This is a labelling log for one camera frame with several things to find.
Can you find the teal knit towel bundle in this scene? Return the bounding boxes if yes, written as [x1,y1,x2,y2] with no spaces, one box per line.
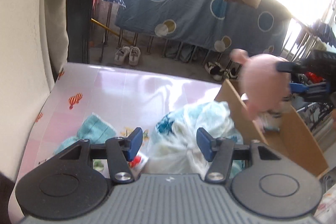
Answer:
[54,113,117,155]

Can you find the pink plush pig toy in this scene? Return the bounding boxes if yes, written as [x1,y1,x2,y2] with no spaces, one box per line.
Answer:
[230,49,290,120]

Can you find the translucent teal-print plastic bag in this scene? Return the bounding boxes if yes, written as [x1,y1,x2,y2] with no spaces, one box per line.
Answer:
[145,101,243,178]

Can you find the black white sneakers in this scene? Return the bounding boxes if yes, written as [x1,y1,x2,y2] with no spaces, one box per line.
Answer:
[204,62,238,81]

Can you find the brown cardboard box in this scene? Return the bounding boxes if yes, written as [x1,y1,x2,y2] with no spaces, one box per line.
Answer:
[215,80,329,178]

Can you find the white sneaker right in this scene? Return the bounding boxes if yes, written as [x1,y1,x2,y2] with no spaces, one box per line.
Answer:
[129,47,141,67]

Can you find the yellow broom stick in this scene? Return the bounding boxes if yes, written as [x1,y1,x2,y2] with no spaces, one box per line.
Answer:
[91,18,133,45]

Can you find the blue dotted hanging blanket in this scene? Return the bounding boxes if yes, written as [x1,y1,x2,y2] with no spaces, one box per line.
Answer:
[115,0,291,55]

